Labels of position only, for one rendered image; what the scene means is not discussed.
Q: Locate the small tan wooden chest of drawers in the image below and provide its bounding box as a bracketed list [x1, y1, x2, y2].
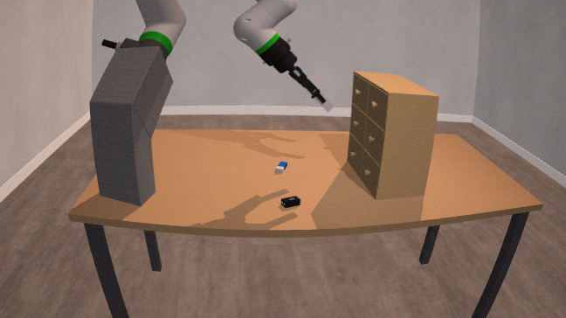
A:
[347, 71, 439, 200]

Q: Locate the brown drawer front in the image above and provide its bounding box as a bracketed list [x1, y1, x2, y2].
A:
[350, 104, 367, 145]
[348, 134, 363, 176]
[361, 149, 380, 197]
[368, 84, 388, 128]
[364, 117, 384, 164]
[353, 74, 369, 113]

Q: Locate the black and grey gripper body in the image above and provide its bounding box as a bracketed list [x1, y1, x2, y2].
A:
[273, 52, 297, 73]

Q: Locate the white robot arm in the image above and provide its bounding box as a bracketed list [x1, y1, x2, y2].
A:
[102, 0, 298, 66]

